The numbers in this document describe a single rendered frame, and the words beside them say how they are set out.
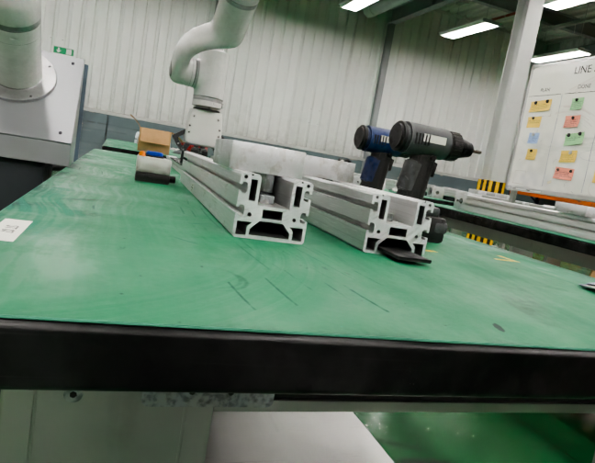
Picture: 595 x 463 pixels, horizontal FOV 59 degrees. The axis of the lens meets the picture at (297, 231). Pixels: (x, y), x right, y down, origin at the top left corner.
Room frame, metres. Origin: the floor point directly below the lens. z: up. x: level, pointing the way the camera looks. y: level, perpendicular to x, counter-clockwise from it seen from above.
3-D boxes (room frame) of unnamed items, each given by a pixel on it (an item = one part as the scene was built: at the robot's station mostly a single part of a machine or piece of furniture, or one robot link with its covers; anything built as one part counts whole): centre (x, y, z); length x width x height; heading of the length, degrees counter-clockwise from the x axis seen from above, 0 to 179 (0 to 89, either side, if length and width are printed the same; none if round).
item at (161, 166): (1.31, 0.37, 0.81); 0.10 x 0.08 x 0.06; 109
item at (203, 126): (1.51, 0.31, 0.94); 0.10 x 0.07 x 0.11; 109
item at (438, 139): (1.05, -0.24, 0.89); 0.20 x 0.08 x 0.22; 111
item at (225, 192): (1.08, 0.16, 0.82); 0.80 x 0.10 x 0.09; 19
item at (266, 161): (0.84, 0.08, 0.87); 0.16 x 0.11 x 0.07; 19
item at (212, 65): (1.51, 0.31, 1.08); 0.09 x 0.08 x 0.13; 114
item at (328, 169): (1.14, -0.02, 0.87); 0.16 x 0.11 x 0.07; 19
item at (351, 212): (1.14, -0.02, 0.82); 0.80 x 0.10 x 0.09; 19
